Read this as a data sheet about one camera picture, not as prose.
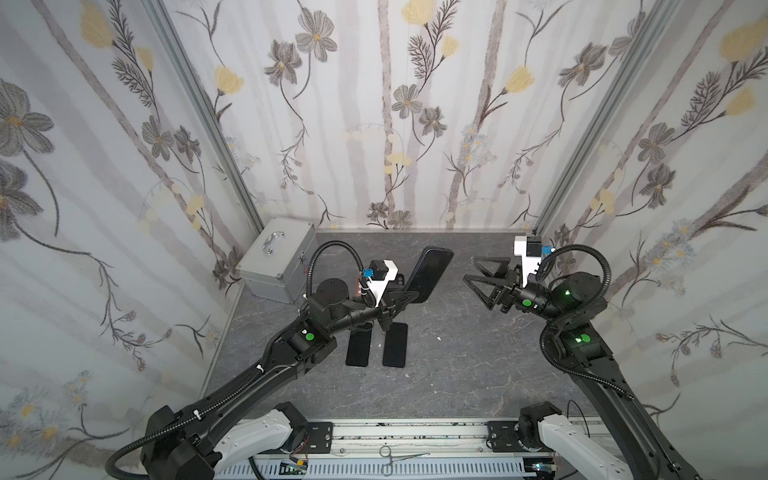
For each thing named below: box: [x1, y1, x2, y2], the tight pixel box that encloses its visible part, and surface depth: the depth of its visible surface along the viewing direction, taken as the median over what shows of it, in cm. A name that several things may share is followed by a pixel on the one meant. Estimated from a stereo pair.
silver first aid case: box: [236, 218, 316, 305], surface depth 96 cm
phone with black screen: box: [346, 329, 372, 367], surface depth 90 cm
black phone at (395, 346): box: [382, 322, 408, 368], surface depth 90 cm
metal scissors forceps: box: [379, 445, 431, 477], surface depth 73 cm
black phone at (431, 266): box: [405, 246, 454, 303], surface depth 60 cm
